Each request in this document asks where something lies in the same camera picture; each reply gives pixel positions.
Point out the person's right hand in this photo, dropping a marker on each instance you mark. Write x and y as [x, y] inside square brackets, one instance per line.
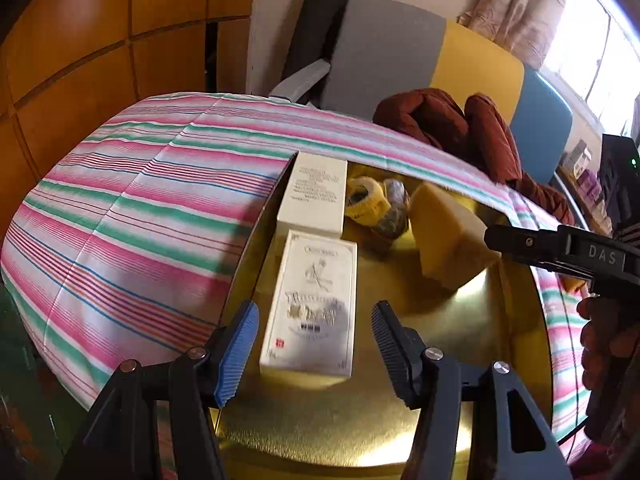
[603, 339]

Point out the white appliance carton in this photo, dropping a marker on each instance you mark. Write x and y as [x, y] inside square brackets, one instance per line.
[578, 159]

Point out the white illustrated carton box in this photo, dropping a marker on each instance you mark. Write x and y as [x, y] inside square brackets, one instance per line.
[310, 333]

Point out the striped pink green tablecloth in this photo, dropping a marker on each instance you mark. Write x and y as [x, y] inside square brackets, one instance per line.
[128, 245]

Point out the grey yellow blue chair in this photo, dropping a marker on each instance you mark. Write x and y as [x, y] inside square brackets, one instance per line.
[384, 47]

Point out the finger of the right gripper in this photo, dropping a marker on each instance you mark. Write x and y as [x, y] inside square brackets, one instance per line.
[531, 247]

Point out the gold metal tin box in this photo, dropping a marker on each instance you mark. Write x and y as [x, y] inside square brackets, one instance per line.
[359, 428]

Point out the yellow tape roll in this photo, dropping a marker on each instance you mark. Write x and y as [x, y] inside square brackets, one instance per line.
[366, 202]

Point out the grey patterned tape roll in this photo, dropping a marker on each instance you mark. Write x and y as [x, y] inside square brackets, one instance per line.
[396, 220]

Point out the dark red jacket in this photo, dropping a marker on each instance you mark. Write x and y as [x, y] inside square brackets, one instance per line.
[476, 133]

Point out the purple boxes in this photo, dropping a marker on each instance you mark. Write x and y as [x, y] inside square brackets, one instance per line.
[590, 190]

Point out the beige floral curtain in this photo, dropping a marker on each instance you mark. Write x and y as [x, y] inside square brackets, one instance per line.
[524, 28]

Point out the plain white text box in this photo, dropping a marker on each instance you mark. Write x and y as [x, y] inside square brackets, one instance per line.
[314, 198]

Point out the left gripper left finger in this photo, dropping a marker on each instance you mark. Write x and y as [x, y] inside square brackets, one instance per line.
[119, 438]

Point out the yellow sponge block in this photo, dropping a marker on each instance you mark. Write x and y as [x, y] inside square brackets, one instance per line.
[449, 238]

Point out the black rolled mat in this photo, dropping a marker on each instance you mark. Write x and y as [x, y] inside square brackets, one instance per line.
[320, 25]

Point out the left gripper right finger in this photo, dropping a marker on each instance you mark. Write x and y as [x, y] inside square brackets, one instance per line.
[510, 437]

